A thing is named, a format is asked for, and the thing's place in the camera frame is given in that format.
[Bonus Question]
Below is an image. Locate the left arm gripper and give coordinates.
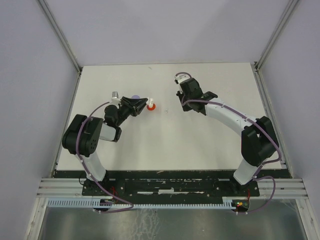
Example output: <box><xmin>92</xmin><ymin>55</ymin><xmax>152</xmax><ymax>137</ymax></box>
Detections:
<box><xmin>115</xmin><ymin>96</ymin><xmax>149</xmax><ymax>126</ymax></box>

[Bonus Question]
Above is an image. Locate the white round charging case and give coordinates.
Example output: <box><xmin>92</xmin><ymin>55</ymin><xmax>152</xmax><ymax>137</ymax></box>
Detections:
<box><xmin>146</xmin><ymin>97</ymin><xmax>154</xmax><ymax>108</ymax></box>

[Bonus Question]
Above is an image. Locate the orange round charging case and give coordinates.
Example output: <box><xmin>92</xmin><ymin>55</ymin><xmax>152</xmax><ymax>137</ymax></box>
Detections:
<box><xmin>146</xmin><ymin>104</ymin><xmax>156</xmax><ymax>111</ymax></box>

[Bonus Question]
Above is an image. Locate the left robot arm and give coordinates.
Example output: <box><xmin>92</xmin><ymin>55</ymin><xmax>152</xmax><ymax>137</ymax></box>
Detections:
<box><xmin>62</xmin><ymin>96</ymin><xmax>153</xmax><ymax>195</ymax></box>

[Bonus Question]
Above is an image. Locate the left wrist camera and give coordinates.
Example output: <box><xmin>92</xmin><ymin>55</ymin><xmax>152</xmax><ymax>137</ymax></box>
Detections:
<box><xmin>110</xmin><ymin>91</ymin><xmax>121</xmax><ymax>105</ymax></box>

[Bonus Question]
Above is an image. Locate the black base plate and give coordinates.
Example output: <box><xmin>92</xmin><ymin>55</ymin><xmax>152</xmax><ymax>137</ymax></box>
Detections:
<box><xmin>99</xmin><ymin>170</ymin><xmax>260</xmax><ymax>198</ymax></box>

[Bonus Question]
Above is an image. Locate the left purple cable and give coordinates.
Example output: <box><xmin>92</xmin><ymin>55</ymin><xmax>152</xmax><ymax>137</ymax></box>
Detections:
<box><xmin>76</xmin><ymin>100</ymin><xmax>135</xmax><ymax>215</ymax></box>

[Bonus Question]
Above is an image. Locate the left aluminium frame post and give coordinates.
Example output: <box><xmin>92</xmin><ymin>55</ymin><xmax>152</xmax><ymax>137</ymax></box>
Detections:
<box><xmin>36</xmin><ymin>0</ymin><xmax>82</xmax><ymax>73</ymax></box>

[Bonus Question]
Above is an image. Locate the aluminium frame post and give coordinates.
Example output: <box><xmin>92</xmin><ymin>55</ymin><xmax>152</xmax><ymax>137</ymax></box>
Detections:
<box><xmin>254</xmin><ymin>0</ymin><xmax>301</xmax><ymax>72</ymax></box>
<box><xmin>36</xmin><ymin>0</ymin><xmax>82</xmax><ymax>73</ymax></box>

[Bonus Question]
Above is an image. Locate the right aluminium frame post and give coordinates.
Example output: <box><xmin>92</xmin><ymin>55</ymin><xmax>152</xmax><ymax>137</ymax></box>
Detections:
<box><xmin>254</xmin><ymin>0</ymin><xmax>301</xmax><ymax>72</ymax></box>

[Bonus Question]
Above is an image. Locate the front aluminium rail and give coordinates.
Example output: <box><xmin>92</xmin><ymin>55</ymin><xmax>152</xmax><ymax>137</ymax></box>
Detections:
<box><xmin>36</xmin><ymin>178</ymin><xmax>308</xmax><ymax>199</ymax></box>

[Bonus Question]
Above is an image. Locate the white cable duct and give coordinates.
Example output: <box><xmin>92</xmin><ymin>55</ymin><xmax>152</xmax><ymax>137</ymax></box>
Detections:
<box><xmin>46</xmin><ymin>196</ymin><xmax>237</xmax><ymax>209</ymax></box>

